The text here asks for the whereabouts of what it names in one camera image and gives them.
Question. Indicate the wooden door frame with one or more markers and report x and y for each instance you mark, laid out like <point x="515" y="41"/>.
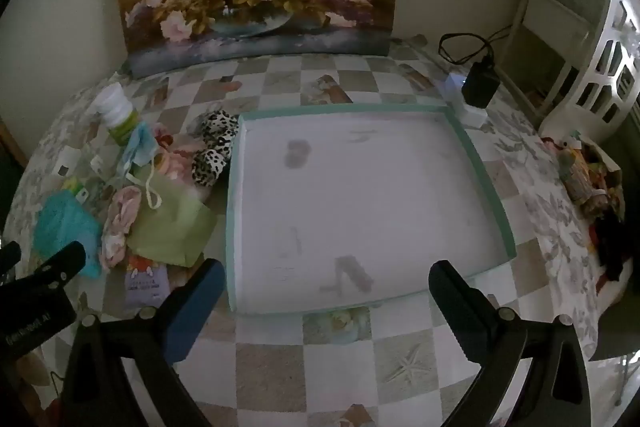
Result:
<point x="11" y="142"/>

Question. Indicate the white power strip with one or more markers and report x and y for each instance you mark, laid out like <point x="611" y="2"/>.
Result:
<point x="472" y="117"/>

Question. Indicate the checked printed tablecloth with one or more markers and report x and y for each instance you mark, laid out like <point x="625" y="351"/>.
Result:
<point x="320" y="347"/>

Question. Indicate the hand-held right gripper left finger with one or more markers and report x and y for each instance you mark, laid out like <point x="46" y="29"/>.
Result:
<point x="200" y="302"/>

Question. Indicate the green bottle with white cap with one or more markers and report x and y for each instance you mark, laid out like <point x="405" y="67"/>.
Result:
<point x="112" y="104"/>

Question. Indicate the black charger adapter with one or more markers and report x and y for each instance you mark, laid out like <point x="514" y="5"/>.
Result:
<point x="479" y="84"/>

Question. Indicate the leopard print scrunchie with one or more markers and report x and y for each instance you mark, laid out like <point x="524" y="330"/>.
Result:
<point x="215" y="132"/>

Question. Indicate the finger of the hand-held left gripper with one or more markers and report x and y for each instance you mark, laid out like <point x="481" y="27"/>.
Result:
<point x="62" y="261"/>
<point x="7" y="254"/>

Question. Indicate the white tray with green rim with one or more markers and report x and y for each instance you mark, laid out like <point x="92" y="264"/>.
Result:
<point x="360" y="207"/>

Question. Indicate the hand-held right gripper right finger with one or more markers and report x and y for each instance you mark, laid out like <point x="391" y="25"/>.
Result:
<point x="457" y="302"/>

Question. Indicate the pile of colourful toys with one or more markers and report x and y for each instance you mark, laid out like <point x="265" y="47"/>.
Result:
<point x="575" y="172"/>

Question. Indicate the light green cloth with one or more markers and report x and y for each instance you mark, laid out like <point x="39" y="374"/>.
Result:
<point x="170" y="227"/>

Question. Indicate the pink ruffled cloth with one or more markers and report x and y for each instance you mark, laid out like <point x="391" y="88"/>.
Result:
<point x="120" y="227"/>

